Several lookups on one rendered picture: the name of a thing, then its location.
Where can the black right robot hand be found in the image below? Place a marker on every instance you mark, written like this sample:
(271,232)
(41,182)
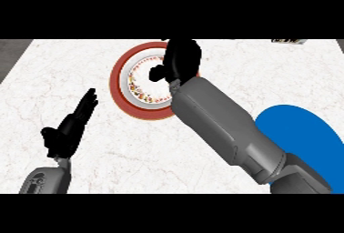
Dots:
(180,60)

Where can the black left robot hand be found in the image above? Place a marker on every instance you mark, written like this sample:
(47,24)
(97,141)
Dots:
(66,136)

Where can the white patterned plate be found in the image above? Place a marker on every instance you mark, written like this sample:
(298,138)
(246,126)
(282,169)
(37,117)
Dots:
(144,82)

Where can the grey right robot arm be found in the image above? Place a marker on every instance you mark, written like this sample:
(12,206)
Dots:
(236,133)

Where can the blue round plate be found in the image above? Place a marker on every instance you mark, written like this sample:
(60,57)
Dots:
(304,136)

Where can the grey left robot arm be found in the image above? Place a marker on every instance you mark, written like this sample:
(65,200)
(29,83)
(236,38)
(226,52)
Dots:
(47,179)

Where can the red round placemat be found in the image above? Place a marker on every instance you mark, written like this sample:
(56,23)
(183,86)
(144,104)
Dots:
(116,88)

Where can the pale patterned object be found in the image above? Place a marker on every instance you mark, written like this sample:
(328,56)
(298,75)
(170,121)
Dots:
(288,40)

